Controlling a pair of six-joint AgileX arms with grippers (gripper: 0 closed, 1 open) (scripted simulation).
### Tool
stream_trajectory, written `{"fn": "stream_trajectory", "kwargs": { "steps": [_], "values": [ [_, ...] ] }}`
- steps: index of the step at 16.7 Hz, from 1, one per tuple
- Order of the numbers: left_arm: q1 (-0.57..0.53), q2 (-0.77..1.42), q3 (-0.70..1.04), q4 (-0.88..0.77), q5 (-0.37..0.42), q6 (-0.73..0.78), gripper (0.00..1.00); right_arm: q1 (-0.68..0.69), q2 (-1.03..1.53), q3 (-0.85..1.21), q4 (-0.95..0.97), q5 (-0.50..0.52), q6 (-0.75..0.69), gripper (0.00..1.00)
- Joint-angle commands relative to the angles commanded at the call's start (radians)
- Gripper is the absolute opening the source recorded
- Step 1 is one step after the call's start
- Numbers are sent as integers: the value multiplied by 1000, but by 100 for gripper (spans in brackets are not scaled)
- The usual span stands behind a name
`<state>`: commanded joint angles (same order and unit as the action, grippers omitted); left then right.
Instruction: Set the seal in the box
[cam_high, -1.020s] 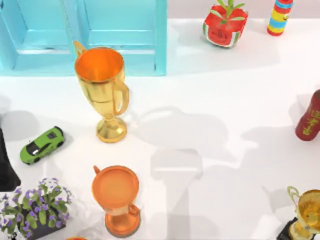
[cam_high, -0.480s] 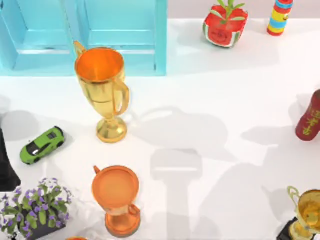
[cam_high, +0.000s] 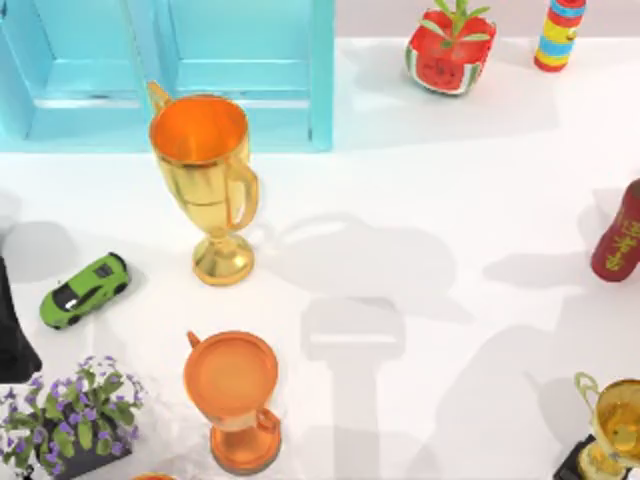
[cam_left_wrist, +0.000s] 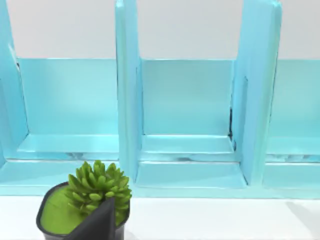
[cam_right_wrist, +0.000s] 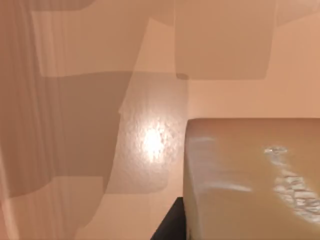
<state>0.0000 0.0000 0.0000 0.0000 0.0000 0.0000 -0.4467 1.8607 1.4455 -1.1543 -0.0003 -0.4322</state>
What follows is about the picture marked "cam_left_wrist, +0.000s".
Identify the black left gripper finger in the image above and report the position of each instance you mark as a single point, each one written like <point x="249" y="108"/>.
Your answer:
<point x="102" y="225"/>

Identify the black pot with green succulent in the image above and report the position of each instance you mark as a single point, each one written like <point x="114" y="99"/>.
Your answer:
<point x="60" y="212"/>

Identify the light blue rack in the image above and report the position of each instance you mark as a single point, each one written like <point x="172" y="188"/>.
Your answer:
<point x="190" y="100"/>

